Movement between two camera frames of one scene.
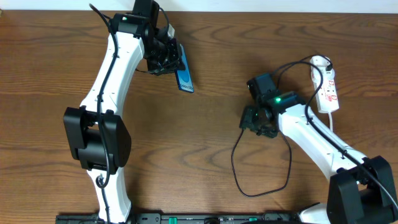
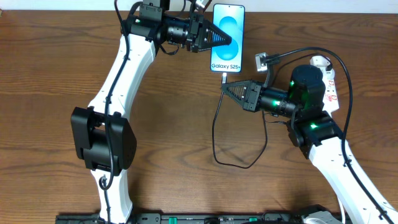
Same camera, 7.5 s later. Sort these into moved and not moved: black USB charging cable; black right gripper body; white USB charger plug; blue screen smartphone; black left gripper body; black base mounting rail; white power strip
Moved: blue screen smartphone; black right gripper body; black USB charging cable; black left gripper body
Not moved: black base mounting rail; white USB charger plug; white power strip
